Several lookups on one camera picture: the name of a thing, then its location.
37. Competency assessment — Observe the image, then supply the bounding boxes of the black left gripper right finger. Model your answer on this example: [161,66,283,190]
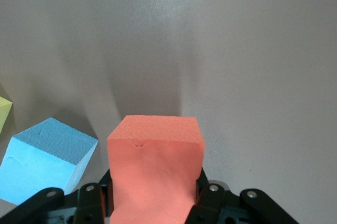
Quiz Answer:
[185,167,301,224]

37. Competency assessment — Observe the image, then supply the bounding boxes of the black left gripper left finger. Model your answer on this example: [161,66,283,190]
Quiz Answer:
[0,167,114,224]

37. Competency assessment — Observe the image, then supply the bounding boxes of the blue foam cube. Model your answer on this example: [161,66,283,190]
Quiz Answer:
[0,117,99,206]

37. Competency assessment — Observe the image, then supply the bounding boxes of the orange foam cube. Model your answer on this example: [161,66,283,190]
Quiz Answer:
[107,114,206,224]

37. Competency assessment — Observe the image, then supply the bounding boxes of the yellow foam cube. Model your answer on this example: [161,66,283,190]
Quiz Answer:
[0,96,13,135]

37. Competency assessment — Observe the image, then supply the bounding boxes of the brown table cover sheet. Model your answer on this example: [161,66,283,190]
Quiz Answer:
[0,0,337,224]

